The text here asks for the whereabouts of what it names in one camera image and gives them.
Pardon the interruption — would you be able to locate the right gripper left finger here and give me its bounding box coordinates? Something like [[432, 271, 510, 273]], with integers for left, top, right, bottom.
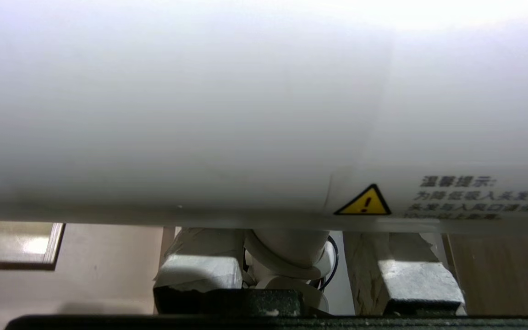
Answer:
[[153, 228, 305, 317]]

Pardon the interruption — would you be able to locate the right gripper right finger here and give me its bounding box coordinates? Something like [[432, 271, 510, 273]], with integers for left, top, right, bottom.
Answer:
[[343, 232, 467, 317]]

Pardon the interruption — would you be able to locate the white hair dryer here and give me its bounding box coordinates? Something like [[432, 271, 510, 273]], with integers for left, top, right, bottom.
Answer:
[[0, 0, 528, 316]]

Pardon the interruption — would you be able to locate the black cable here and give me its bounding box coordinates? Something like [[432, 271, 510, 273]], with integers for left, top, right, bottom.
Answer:
[[319, 236, 339, 290]]

